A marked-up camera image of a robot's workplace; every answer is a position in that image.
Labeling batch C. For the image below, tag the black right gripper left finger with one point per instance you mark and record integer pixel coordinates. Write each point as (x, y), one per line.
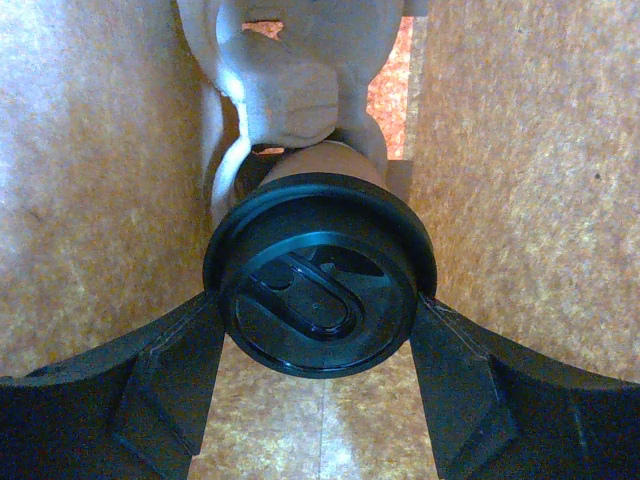
(135, 407)

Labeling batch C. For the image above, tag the black plastic cup lid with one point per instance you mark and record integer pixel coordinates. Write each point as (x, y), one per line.
(319, 275)

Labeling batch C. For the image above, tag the single brown pulp cup carrier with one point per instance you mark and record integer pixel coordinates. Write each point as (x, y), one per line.
(297, 73)

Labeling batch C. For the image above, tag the brown paper coffee cup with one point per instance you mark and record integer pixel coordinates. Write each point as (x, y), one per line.
(327, 157)

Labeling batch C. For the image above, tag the green paper bag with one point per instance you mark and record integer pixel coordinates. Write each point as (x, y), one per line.
(522, 123)

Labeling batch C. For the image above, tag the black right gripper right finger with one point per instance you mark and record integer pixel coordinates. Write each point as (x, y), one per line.
(498, 410)

